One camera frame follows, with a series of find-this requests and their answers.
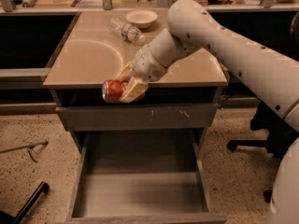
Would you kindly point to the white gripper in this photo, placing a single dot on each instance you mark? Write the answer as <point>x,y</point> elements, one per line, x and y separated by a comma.
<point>147,64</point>

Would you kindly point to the red coke can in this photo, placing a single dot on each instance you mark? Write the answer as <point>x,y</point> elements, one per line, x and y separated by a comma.
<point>112,90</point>

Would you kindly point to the grey drawer cabinet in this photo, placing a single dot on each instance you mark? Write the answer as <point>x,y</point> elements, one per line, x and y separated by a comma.
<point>92,54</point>

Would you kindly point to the metal rod tool on floor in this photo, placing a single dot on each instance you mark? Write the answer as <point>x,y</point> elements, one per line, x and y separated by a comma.
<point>30,149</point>

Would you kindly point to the white bowl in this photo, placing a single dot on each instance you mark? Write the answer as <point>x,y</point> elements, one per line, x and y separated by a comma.
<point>142,19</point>

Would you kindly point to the black chair leg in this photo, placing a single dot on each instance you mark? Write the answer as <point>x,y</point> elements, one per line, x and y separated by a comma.
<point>5,218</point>

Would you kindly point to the closed top drawer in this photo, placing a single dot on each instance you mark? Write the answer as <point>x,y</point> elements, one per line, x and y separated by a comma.
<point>136,117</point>

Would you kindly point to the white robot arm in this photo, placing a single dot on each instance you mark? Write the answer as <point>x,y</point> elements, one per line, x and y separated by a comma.
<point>271,76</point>

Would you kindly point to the black office chair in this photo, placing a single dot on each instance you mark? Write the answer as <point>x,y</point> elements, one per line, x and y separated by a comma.
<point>280,134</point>

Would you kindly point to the clear plastic water bottle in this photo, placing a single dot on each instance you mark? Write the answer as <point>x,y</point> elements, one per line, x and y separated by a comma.
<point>126,31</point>

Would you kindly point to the open middle drawer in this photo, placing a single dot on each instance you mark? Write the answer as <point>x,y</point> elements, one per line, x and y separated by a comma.
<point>141,177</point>

